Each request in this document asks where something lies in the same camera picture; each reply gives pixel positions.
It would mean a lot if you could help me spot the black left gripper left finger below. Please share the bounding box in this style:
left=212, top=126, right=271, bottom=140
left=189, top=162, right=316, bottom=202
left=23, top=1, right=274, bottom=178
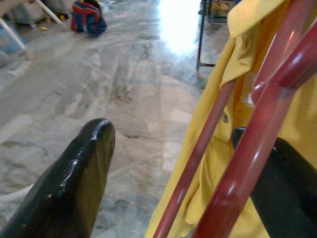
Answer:
left=0, top=118, right=116, bottom=238

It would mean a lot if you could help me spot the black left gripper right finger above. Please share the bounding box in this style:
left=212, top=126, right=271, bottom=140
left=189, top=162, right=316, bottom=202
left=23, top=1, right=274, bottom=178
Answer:
left=230, top=127, right=317, bottom=238

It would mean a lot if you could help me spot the black metal drying rack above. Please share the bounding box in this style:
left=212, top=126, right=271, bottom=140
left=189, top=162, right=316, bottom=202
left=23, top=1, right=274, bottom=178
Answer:
left=197, top=0, right=236, bottom=71

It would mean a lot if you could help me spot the yellow shirt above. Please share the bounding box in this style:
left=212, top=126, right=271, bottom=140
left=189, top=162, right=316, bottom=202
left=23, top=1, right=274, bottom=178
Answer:
left=145, top=0, right=317, bottom=238

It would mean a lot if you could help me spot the pink plastic hanger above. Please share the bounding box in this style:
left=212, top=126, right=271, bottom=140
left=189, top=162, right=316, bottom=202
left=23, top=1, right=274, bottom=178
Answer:
left=152, top=0, right=317, bottom=238

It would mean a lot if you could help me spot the white baby high chair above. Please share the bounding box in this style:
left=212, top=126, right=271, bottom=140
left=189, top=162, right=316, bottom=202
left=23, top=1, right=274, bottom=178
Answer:
left=0, top=0, right=64, bottom=60

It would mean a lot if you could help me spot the red and blue bag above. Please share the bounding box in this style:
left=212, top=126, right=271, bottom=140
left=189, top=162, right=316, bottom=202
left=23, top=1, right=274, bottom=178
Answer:
left=71, top=0, right=108, bottom=38

